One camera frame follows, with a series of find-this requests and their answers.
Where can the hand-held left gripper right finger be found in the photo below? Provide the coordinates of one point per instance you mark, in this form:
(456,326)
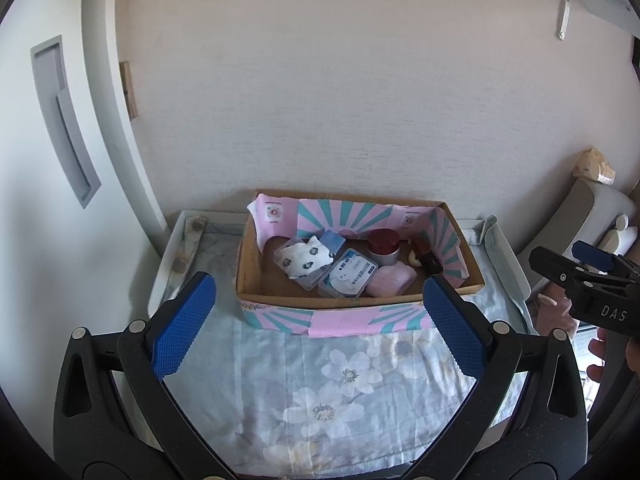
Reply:
(455,327)

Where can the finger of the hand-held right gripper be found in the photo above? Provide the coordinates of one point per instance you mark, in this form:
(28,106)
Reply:
(592,255)
(552,265)

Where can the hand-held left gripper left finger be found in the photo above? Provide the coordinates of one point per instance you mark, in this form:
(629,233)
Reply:
(182,327)

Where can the dark red bottle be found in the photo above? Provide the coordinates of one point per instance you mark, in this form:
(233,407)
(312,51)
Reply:
(425,255)

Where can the cardboard box with pink paper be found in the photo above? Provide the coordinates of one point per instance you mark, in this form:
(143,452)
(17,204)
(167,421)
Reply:
(250,270)

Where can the red lidded jar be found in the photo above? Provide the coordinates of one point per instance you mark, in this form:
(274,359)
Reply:
(384,249)

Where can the clear floss pick box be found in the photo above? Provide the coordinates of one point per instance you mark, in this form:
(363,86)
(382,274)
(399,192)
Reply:
(350,272)

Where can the clear box with floral cloth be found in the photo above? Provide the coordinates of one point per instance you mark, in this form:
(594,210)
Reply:
(300,259)

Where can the small blue carton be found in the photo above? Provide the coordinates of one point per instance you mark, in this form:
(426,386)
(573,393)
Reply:
(332,240)

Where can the person's right hand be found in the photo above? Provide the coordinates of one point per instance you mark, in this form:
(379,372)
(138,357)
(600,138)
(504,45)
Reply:
(597,355)

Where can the white figurine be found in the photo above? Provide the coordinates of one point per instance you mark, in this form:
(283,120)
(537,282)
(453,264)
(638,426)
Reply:
(619,236)

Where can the grey sofa cushion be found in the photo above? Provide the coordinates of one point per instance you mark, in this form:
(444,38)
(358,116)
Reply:
(582,215)

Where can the pink cloth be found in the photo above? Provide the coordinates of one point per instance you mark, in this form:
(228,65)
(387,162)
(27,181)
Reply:
(392,280)

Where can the beige plush toy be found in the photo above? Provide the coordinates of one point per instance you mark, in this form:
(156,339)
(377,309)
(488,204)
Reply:
(595,165)

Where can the floral light blue blanket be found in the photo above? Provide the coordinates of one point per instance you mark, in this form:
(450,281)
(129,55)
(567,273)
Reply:
(340,375)

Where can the wooden wall strip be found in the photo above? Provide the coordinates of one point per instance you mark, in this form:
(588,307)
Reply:
(128,90)

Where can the white shelf bracket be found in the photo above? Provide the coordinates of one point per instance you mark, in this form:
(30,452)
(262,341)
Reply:
(570,5)

